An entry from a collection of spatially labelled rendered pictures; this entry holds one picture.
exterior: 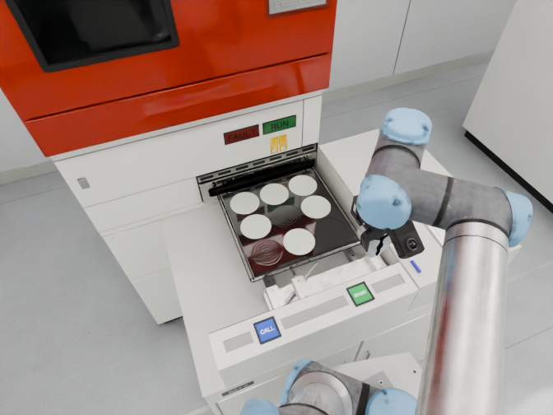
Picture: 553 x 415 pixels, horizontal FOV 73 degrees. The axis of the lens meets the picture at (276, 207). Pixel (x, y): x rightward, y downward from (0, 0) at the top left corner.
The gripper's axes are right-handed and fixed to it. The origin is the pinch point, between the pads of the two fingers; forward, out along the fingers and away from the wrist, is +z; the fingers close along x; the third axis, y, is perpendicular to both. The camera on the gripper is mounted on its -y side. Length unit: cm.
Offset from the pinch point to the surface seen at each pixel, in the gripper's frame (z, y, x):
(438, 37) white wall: 80, 207, -201
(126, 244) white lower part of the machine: 41, 59, 60
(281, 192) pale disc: 26, 48, 3
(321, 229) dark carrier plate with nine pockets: 25.7, 27.9, -2.3
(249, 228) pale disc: 25.6, 36.8, 18.8
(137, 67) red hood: -26, 54, 37
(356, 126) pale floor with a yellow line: 115, 168, -108
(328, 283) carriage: 27.6, 10.5, 3.6
